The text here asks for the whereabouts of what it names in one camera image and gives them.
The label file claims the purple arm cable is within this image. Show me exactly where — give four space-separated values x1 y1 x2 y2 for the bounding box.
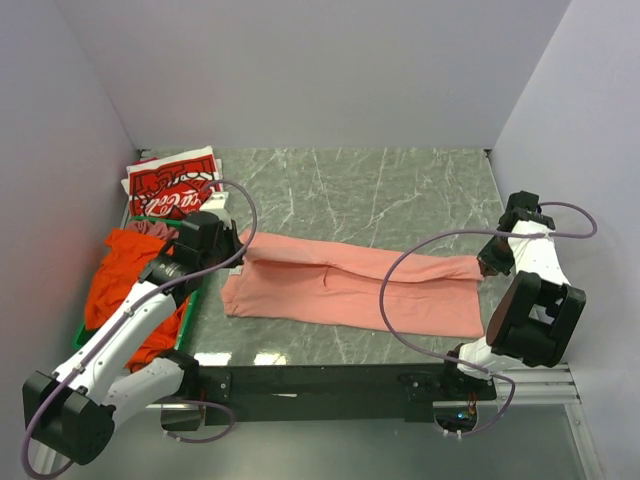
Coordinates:
20 179 259 477
380 201 599 439

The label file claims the aluminium rail frame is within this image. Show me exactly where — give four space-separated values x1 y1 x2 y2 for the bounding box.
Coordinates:
27 364 609 480

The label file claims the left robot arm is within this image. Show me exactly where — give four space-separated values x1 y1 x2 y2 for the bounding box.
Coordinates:
21 207 247 470

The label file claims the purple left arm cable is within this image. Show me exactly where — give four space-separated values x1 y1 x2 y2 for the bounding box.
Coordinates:
20 179 259 477

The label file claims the mauve t-shirt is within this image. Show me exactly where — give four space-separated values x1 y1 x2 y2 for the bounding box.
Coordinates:
125 220 179 241

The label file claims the pink t-shirt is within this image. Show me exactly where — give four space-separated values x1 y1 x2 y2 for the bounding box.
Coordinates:
221 233 484 339

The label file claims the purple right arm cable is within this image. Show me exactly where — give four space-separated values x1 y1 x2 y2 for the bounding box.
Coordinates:
380 201 599 439

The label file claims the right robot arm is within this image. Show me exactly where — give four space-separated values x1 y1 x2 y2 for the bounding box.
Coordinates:
438 191 587 399

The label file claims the folded red coca-cola t-shirt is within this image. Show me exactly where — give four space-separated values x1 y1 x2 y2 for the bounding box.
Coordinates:
121 146 224 220

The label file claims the green plastic bin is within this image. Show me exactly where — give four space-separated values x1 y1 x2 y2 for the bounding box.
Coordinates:
73 216 198 349

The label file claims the orange t-shirt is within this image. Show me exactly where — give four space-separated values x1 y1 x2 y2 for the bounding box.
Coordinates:
84 228 188 373

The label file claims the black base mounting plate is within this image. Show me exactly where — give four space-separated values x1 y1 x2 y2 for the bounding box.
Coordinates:
170 363 497 423

